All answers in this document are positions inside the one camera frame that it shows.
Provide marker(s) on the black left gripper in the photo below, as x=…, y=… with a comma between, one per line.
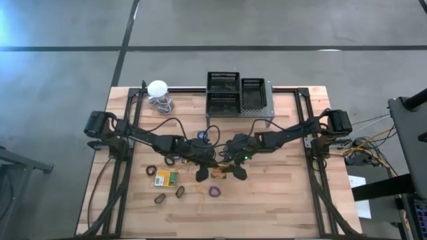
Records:
x=200, y=151

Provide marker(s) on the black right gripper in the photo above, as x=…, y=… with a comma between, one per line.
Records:
x=241, y=148

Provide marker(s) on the purple spiral coil wristband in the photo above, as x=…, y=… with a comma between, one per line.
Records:
x=210, y=191
x=177, y=157

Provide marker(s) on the blue spiral coil wristband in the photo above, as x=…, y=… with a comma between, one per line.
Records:
x=198, y=135

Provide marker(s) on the dark green tray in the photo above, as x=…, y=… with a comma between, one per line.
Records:
x=175, y=194

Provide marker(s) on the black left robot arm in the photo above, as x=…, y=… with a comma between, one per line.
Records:
x=156, y=140

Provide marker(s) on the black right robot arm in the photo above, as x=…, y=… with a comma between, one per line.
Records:
x=287, y=135

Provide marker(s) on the grey perforated metal riser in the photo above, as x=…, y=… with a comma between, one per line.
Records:
x=258, y=112

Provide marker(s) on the black plastic basket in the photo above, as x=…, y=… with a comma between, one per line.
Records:
x=223, y=85
x=253, y=96
x=223, y=106

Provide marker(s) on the white mushroom lamp wooden base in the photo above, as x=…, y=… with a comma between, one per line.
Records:
x=157, y=88

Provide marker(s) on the white paper sheet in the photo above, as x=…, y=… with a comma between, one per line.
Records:
x=360, y=196

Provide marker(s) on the black flat bar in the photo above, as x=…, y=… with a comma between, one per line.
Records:
x=383, y=186

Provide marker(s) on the grey metal cabinet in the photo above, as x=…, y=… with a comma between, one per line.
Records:
x=410, y=140

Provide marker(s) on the dark grey side table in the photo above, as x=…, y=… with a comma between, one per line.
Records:
x=20, y=160

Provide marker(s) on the laptop keyboard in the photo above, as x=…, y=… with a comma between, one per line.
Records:
x=421, y=216

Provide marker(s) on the black pole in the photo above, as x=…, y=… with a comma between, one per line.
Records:
x=415, y=100

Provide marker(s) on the black table frame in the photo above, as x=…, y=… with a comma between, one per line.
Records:
x=187, y=90

